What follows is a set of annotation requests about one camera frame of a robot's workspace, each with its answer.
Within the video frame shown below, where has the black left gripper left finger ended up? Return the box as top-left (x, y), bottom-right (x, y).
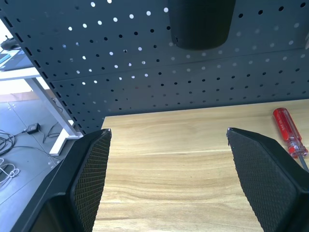
top-left (13, 128), bottom-right (112, 232)

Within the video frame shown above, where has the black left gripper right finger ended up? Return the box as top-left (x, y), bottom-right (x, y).
top-left (226, 127), bottom-right (309, 232)

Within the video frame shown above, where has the dark perforated pegboard panel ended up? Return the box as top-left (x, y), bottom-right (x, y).
top-left (0, 0), bottom-right (309, 135)

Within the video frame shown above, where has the black power adapter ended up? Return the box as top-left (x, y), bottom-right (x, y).
top-left (26, 123), bottom-right (40, 135)

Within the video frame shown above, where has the blue booklet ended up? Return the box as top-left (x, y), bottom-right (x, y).
top-left (0, 49), bottom-right (21, 69)

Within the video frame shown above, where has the black remote controller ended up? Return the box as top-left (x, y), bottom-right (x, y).
top-left (0, 35), bottom-right (20, 50)

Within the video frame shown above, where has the black cup holder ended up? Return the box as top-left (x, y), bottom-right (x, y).
top-left (168, 0), bottom-right (236, 51)

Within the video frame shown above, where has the red handled screwdriver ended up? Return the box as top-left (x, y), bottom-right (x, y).
top-left (272, 107), bottom-right (309, 174)

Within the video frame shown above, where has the white coiled cable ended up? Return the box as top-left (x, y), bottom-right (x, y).
top-left (0, 158), bottom-right (20, 186)

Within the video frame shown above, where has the black floor cable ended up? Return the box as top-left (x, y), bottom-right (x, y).
top-left (0, 98), bottom-right (64, 157)

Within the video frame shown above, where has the white metal table frame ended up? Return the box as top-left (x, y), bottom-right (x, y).
top-left (0, 66), bottom-right (84, 155)

